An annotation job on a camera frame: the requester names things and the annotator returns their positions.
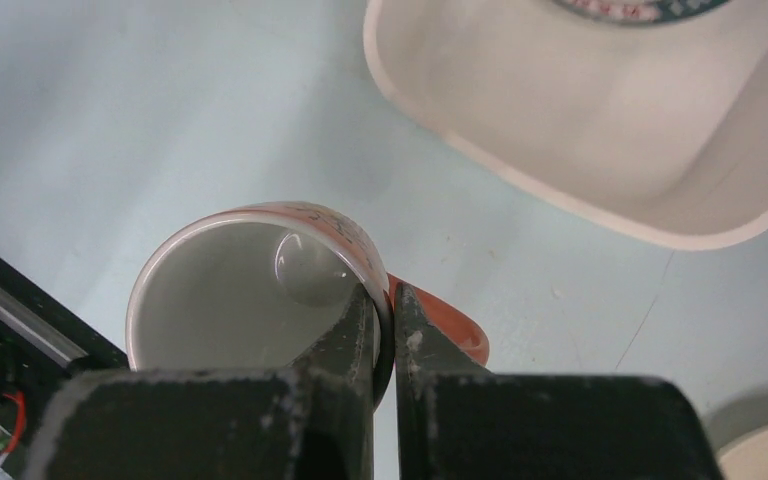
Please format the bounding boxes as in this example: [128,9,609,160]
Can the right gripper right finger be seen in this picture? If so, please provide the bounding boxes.
[393,284,722,479]

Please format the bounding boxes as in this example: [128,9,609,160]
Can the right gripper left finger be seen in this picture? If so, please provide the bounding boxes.
[23,287,375,479]

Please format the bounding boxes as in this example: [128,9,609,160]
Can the pink ceramic mug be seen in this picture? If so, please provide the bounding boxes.
[125,201,491,405]

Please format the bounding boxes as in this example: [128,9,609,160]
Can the white rectangular basin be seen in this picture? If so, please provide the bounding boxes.
[363,1,768,251]

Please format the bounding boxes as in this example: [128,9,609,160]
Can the blue rimmed plate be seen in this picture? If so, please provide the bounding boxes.
[555,0,729,26]

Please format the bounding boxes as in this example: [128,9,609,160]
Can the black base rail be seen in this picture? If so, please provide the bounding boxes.
[0,258,128,479]

